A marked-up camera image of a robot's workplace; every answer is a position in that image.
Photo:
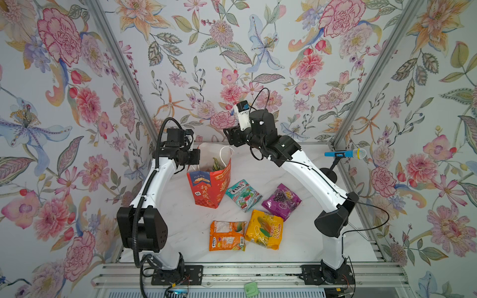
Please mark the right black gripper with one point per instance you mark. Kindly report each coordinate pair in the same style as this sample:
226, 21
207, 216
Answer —
238, 136

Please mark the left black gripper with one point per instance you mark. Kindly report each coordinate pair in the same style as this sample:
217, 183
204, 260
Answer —
195, 157

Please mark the red paper gift bag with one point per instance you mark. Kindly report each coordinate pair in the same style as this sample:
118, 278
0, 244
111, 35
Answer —
210, 179

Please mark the green snack packet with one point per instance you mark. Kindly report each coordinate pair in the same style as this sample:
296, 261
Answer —
244, 195

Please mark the purple grape candy bag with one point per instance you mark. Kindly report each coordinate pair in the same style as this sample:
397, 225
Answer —
282, 202

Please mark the yellow candy bag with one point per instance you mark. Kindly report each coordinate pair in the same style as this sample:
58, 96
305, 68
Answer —
265, 230

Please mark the orange snack packet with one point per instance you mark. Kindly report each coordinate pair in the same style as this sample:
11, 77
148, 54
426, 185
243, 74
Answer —
225, 236

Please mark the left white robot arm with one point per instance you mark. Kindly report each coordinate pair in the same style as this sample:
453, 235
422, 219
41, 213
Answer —
141, 226

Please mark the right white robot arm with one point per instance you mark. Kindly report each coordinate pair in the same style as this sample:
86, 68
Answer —
337, 204

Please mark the blue toy microphone on stand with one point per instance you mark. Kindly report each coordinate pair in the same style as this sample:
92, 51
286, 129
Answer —
359, 154

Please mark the black screwdriver with metal shaft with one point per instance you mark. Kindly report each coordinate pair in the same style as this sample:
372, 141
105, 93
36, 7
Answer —
357, 228

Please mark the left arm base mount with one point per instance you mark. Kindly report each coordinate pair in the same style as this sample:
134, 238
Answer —
188, 275

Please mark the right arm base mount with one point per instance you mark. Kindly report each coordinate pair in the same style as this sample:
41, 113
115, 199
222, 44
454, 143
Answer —
322, 274

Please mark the aluminium front rail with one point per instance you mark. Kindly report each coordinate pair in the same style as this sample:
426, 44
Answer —
290, 275

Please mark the green clip on rail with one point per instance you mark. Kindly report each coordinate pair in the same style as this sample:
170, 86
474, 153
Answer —
251, 290

